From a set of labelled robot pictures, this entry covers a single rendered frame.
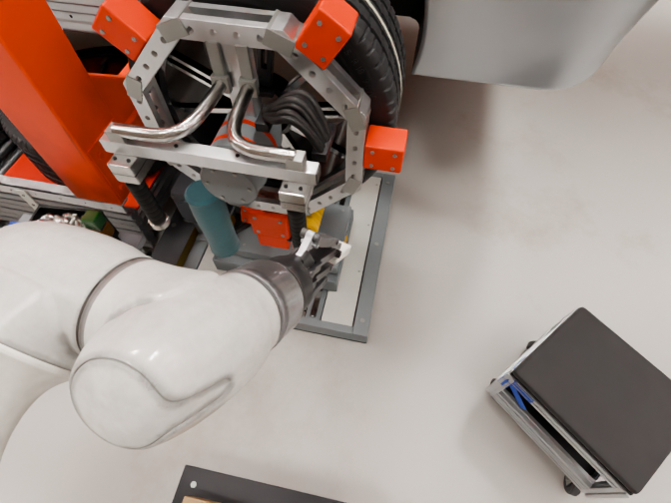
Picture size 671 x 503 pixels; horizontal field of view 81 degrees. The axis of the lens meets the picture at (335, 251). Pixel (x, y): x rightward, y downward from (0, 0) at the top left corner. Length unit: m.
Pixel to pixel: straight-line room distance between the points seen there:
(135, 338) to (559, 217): 2.02
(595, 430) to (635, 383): 0.20
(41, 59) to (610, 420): 1.68
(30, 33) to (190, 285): 0.91
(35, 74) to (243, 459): 1.24
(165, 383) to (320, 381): 1.28
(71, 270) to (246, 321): 0.15
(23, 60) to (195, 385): 0.96
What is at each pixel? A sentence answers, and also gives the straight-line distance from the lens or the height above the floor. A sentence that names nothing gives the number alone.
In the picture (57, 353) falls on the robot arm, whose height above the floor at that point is 1.18.
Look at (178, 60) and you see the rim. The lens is 1.07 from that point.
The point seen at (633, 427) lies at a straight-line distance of 1.42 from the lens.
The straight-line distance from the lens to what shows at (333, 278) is 1.53.
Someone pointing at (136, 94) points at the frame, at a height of 0.94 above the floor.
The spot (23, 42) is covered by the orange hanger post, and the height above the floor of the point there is 1.02.
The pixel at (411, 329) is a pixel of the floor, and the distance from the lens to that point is 1.63.
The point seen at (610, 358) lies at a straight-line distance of 1.46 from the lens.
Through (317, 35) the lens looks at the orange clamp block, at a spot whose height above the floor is 1.12.
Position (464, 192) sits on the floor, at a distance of 2.07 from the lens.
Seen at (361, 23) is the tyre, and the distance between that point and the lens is 0.89.
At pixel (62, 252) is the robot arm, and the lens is 0.40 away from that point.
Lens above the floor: 1.50
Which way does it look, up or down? 58 degrees down
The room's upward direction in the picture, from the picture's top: straight up
